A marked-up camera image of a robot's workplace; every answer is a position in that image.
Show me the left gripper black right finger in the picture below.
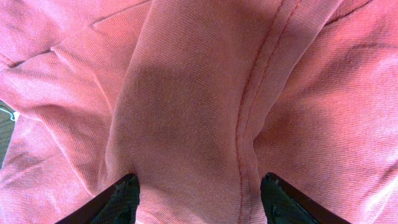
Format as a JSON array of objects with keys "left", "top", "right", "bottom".
[{"left": 260, "top": 172, "right": 349, "bottom": 224}]

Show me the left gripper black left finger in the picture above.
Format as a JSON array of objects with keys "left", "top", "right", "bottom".
[{"left": 57, "top": 174, "right": 140, "bottom": 224}]

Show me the orange red t-shirt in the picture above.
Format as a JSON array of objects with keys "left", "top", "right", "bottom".
[{"left": 1, "top": 0, "right": 397, "bottom": 223}]

